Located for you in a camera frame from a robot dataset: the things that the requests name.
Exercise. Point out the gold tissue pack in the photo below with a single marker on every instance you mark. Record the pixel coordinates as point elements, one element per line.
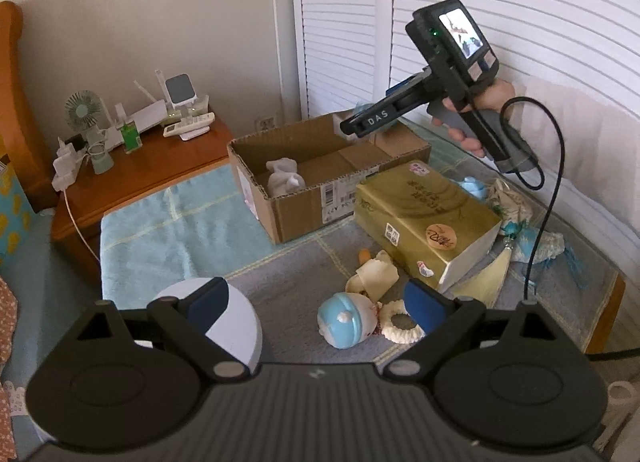
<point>436,231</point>

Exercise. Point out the white smart display stand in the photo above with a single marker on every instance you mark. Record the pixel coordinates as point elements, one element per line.
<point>181,98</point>

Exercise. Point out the wooden headboard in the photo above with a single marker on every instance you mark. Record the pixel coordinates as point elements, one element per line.
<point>22,143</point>

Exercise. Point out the small orange cylinder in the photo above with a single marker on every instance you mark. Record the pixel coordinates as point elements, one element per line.
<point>364,255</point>

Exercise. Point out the yellow blue snack bag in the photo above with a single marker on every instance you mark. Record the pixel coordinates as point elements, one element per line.
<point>16,213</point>

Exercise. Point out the teal bed sheet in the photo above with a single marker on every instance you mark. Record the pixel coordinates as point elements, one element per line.
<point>51,294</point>

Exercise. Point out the brown cardboard box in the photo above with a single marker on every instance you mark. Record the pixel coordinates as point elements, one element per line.
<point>331,167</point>

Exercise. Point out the green small box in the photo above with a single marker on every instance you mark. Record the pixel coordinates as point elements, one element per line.
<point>131,140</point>

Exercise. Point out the white wall socket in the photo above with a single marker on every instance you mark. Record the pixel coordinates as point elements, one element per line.
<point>266,123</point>

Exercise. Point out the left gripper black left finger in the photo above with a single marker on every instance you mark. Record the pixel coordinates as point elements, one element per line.
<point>183,322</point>

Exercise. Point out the green desk fan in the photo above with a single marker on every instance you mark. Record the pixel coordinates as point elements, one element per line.
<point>82,111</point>

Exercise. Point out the light blue plastic glove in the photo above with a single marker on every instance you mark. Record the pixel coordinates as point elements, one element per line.
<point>474,187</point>

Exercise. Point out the white power strip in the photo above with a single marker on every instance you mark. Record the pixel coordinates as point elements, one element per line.
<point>67,164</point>

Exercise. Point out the blue silver brocade pouch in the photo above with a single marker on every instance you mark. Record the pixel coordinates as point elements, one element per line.
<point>551,247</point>

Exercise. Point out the white remote control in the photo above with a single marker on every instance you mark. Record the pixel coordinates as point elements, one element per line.
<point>188,125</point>

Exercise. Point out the person's right hand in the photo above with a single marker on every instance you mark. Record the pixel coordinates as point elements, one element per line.
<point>493,98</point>

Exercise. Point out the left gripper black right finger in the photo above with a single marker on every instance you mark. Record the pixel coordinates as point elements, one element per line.
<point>445,323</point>

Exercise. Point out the white wifi router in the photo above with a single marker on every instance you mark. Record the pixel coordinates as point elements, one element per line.
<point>145,119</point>

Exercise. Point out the white louvered closet door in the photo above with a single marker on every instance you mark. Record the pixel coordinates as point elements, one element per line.
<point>547,85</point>

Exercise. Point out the clear jar white lid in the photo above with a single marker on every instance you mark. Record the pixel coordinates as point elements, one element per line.
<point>236,330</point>

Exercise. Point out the blue hat doll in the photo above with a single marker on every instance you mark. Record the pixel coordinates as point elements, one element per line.
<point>347,319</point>

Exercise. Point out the white cloth bundle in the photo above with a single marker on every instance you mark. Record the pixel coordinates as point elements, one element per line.
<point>284,178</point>

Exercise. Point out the wooden nightstand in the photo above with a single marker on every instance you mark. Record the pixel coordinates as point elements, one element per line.
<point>160,163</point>

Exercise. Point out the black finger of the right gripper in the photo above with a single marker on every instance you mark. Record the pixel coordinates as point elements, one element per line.
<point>366,119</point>
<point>411,86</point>

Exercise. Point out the cream tassel ornament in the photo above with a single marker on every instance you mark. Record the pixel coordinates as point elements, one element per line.
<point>487,284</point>

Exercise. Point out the cream yellow cloth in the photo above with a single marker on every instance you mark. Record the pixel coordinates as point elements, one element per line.
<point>374,278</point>

